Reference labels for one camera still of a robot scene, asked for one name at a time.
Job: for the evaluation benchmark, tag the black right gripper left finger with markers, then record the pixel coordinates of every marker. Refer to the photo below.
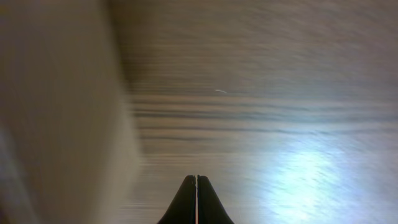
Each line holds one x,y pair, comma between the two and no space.
182,209

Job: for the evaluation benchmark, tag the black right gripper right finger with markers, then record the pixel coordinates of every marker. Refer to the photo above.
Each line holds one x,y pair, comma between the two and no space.
210,208

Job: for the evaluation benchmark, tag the brown cardboard box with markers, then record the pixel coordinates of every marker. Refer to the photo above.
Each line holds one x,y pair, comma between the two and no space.
69,152

